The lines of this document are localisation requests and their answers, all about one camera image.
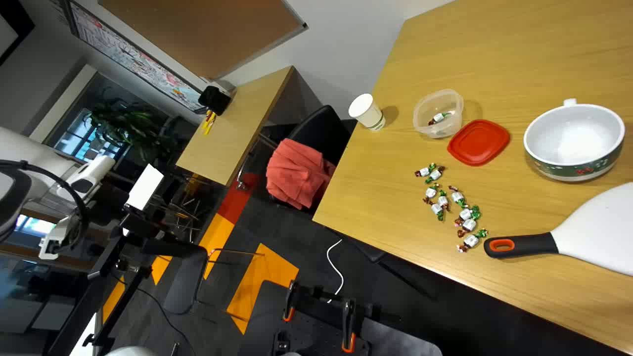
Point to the white green patterned bowl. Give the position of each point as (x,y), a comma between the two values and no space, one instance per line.
(574,141)

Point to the red cloth on chair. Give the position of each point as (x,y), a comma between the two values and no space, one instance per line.
(297,175)

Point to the black office chair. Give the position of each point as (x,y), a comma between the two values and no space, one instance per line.
(325,133)

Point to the white paper cup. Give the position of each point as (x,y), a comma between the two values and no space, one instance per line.
(366,112)

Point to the wooden side desk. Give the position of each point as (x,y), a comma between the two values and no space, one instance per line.
(220,149)

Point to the wrapped candy white green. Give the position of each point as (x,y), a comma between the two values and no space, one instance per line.
(432,193)
(440,208)
(457,197)
(469,212)
(424,173)
(467,226)
(436,173)
(467,244)

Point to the black orange clamp stand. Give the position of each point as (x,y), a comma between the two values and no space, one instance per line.
(319,323)

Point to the black box on desk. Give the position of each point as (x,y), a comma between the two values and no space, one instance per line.
(214,100)

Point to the wrapped candy in container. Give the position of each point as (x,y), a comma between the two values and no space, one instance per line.
(440,117)

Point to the clear plastic container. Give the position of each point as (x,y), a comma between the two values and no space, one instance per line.
(438,102)

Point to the red plastic lid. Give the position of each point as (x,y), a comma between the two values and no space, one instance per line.
(477,143)

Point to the cork pin board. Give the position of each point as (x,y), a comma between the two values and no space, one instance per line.
(210,36)

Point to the green potted plant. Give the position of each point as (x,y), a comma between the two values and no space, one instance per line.
(131,125)

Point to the whiteboard with notes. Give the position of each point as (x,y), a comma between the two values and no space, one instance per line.
(129,56)

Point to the camera tripod with light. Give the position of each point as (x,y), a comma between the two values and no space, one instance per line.
(151,242)

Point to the white spatula with black handle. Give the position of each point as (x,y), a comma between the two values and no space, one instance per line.
(598,232)

